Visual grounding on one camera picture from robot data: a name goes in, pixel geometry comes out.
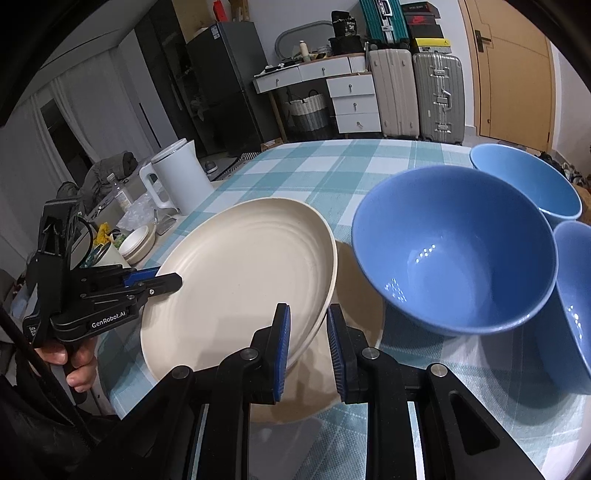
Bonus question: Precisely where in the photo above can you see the blue bowl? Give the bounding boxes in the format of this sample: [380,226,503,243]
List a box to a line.
[470,144,583,228]
[352,166,558,336]
[528,221,590,395]

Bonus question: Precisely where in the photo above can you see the left hand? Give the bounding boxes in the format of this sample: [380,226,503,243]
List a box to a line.
[35,337,98,393]

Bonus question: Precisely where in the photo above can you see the stacked small cream dishes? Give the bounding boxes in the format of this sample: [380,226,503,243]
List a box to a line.
[118,223,156,265]

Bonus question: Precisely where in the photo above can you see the teal plaid tablecloth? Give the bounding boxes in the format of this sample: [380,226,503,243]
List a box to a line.
[146,140,590,479]

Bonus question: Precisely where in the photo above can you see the white electric kettle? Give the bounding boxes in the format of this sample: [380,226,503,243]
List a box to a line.
[139,138,214,216]

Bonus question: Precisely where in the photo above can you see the black refrigerator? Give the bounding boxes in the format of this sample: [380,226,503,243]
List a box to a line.
[187,21,280,153]

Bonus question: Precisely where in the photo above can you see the woven laundry basket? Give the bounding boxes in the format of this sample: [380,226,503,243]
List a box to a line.
[284,89,329,134]

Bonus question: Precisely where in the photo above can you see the white desk with drawers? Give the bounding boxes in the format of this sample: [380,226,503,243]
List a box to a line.
[253,53,382,135]

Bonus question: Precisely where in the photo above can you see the oval mirror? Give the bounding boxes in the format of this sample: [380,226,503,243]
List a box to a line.
[274,20,334,59]

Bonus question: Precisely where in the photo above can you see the black bag on desk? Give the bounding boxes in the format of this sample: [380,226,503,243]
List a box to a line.
[329,10,365,56]

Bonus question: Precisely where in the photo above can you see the beige suitcase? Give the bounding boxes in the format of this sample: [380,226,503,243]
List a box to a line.
[369,49,420,139]

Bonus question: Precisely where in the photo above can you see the teal suitcase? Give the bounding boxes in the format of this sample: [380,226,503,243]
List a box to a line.
[360,0,410,46]

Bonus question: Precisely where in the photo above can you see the silver suitcase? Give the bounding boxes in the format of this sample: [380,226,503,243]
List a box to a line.
[413,53,465,144]

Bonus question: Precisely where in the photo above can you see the stack of shoe boxes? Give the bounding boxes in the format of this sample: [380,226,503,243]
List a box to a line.
[401,1,452,54]

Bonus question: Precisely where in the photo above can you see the wooden door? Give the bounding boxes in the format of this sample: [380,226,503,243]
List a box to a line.
[459,1,555,151]

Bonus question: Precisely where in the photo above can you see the black cable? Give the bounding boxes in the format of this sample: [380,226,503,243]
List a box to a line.
[64,214,98,269]

